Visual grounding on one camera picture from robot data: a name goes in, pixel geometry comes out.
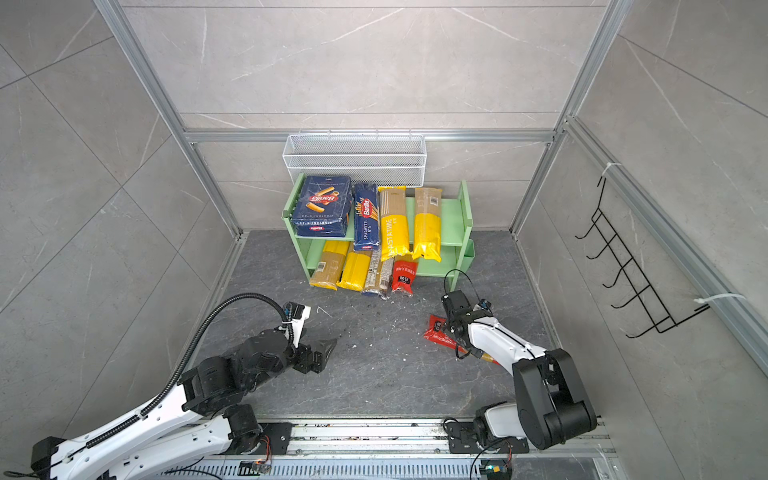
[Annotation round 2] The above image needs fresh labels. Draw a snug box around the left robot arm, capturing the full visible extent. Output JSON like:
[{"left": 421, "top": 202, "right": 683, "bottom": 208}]
[{"left": 30, "top": 329, "right": 337, "bottom": 479}]

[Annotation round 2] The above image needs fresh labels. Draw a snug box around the white wire mesh basket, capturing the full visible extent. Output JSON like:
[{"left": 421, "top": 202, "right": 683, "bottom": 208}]
[{"left": 282, "top": 132, "right": 428, "bottom": 188}]

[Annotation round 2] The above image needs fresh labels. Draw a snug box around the red spaghetti bag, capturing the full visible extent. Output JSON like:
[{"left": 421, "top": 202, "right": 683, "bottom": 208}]
[
  {"left": 391, "top": 255, "right": 418, "bottom": 296},
  {"left": 423, "top": 315, "right": 498, "bottom": 365}
]

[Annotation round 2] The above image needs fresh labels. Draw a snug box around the blue Barilla spaghetti box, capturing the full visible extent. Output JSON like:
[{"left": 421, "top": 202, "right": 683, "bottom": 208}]
[{"left": 353, "top": 183, "right": 380, "bottom": 252}]

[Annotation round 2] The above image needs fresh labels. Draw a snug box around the yellow spaghetti bag with lettering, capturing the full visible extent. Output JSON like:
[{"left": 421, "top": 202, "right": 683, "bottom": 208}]
[{"left": 379, "top": 186, "right": 410, "bottom": 261}]

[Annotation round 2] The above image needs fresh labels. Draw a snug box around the black corrugated cable left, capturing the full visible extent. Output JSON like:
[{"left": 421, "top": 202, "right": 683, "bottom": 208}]
[{"left": 83, "top": 292, "right": 289, "bottom": 451}]

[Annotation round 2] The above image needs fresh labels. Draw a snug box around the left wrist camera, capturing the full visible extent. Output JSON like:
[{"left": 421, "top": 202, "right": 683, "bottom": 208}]
[{"left": 282, "top": 302, "right": 312, "bottom": 347}]

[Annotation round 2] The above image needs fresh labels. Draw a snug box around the blue Barilla rigatoni box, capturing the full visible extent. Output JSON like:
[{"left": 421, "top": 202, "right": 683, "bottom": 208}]
[{"left": 290, "top": 175, "right": 352, "bottom": 238}]

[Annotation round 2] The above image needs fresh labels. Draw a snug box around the large yellow spaghetti bag front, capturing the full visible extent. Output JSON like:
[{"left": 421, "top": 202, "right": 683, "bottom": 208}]
[{"left": 337, "top": 251, "right": 371, "bottom": 292}]

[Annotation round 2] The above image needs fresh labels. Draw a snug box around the black wire hook rack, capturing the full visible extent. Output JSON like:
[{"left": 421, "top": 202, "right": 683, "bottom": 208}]
[{"left": 574, "top": 177, "right": 711, "bottom": 339}]

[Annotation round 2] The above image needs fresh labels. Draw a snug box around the green wooden two-tier shelf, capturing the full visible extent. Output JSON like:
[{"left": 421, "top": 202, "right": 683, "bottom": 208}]
[{"left": 282, "top": 174, "right": 475, "bottom": 287}]

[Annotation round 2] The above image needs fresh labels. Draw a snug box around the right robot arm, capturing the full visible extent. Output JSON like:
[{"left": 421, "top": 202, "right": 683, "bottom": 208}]
[{"left": 441, "top": 290, "right": 598, "bottom": 450}]

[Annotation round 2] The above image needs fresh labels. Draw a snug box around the clear white-label spaghetti bag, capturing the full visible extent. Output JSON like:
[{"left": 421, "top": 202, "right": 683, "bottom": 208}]
[{"left": 362, "top": 250, "right": 394, "bottom": 300}]

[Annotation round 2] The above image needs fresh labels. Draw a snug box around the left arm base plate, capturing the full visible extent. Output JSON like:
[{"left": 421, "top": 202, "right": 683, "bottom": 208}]
[{"left": 224, "top": 422, "right": 293, "bottom": 457}]

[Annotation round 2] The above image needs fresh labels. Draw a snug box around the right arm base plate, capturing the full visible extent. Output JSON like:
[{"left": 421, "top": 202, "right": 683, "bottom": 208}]
[{"left": 441, "top": 417, "right": 530, "bottom": 454}]

